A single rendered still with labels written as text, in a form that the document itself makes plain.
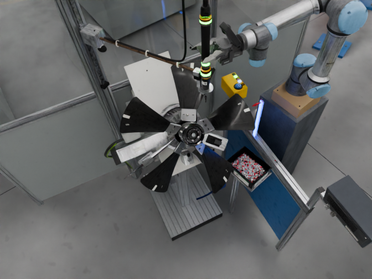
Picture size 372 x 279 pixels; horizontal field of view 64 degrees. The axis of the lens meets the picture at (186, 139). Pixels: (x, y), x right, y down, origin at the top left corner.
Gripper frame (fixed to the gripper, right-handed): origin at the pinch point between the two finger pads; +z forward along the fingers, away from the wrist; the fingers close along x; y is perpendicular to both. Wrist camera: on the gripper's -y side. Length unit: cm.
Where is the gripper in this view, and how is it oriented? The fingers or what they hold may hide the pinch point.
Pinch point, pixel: (198, 53)
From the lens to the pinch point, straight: 122.2
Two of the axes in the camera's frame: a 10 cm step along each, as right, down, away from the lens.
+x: -4.3, -7.3, 5.3
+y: 0.6, 5.7, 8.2
